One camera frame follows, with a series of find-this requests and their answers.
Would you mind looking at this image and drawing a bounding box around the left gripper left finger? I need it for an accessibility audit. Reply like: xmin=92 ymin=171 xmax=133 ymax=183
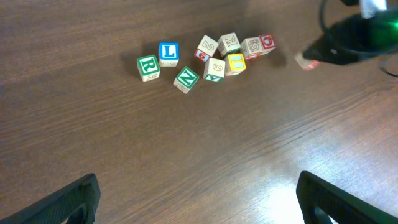
xmin=1 ymin=174 xmax=101 ymax=224

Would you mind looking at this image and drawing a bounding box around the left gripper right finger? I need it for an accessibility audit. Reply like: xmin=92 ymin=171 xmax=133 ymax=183
xmin=296 ymin=171 xmax=397 ymax=224

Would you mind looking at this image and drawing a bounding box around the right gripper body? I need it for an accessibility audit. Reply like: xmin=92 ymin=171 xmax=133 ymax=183
xmin=303 ymin=12 xmax=397 ymax=65

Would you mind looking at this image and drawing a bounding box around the red E block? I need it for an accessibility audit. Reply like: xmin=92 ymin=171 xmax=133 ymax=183
xmin=294 ymin=52 xmax=320 ymax=70

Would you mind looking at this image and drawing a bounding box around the red Q block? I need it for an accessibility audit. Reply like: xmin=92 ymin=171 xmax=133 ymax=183
xmin=259 ymin=34 xmax=277 ymax=55

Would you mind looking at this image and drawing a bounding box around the wooden block with 5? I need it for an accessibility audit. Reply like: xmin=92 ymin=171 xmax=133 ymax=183
xmin=240 ymin=37 xmax=263 ymax=60

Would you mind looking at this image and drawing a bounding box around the green N block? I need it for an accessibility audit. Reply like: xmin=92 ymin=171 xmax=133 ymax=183
xmin=173 ymin=66 xmax=200 ymax=94

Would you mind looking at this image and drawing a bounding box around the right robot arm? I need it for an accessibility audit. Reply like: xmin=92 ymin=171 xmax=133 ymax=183
xmin=298 ymin=0 xmax=397 ymax=65

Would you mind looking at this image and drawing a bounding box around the yellow framed block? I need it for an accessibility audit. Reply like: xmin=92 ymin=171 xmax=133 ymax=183
xmin=224 ymin=53 xmax=246 ymax=76

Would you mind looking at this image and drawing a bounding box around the yellow K block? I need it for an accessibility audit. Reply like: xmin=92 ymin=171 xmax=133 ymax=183
xmin=218 ymin=32 xmax=241 ymax=58

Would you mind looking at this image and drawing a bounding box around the wooden block with 9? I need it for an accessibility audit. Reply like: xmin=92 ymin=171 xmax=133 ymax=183
xmin=203 ymin=58 xmax=226 ymax=83

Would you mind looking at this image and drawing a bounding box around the wooden block with 2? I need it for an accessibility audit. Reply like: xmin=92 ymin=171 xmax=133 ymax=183
xmin=194 ymin=35 xmax=219 ymax=63

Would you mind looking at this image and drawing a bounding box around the green R block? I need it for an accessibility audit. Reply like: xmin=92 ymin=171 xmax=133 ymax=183
xmin=137 ymin=55 xmax=160 ymax=82

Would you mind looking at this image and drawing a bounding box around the blue L block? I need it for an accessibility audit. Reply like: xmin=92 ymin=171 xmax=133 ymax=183
xmin=159 ymin=42 xmax=180 ymax=67

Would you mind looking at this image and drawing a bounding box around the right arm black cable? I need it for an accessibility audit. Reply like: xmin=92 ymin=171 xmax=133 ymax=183
xmin=318 ymin=0 xmax=398 ymax=78

